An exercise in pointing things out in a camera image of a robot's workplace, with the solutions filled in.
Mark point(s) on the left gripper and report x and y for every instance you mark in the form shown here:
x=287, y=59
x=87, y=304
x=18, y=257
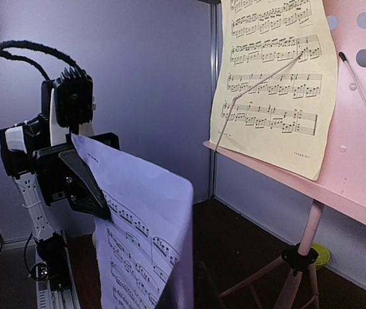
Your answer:
x=63, y=174

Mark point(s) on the purple sheet music page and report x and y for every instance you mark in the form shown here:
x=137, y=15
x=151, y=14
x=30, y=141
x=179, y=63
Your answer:
x=145, y=250

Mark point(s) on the yellow sheet music page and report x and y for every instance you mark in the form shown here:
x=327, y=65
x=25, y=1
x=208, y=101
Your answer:
x=277, y=85

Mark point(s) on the pink music stand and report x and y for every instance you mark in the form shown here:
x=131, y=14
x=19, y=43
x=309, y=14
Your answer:
x=331, y=210

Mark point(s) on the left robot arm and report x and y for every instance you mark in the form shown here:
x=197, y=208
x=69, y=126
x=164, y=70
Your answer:
x=17, y=146

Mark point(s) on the green plastic bowl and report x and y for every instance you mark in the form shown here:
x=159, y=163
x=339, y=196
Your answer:
x=324, y=255

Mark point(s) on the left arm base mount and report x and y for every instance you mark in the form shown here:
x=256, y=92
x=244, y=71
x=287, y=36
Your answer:
x=50, y=292

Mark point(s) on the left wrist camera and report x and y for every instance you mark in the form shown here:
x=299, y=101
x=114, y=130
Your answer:
x=67, y=105

